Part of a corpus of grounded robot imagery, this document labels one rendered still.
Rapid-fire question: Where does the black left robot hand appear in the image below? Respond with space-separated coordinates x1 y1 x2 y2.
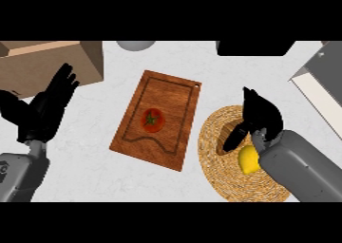
0 63 81 144

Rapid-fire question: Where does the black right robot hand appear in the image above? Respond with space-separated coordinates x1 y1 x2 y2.
221 86 285 153

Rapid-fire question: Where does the round woven wicker placemat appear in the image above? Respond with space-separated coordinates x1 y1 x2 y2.
196 104 294 203

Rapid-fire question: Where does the yellow lemon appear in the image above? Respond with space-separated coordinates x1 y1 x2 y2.
238 144 263 176

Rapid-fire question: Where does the brown wooden cabinet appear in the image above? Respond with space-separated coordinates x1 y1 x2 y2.
0 41 105 107

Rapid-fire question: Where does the grey and white appliance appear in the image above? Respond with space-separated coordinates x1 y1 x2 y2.
288 41 342 150

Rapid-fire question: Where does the black appliance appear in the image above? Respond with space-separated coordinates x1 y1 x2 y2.
214 41 298 57

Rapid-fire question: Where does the brown wooden cutting board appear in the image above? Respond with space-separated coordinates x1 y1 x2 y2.
108 69 204 173

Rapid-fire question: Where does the red tomato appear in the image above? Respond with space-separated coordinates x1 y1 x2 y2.
140 107 167 134

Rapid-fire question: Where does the grey round object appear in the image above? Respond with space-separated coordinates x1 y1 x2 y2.
115 41 156 52

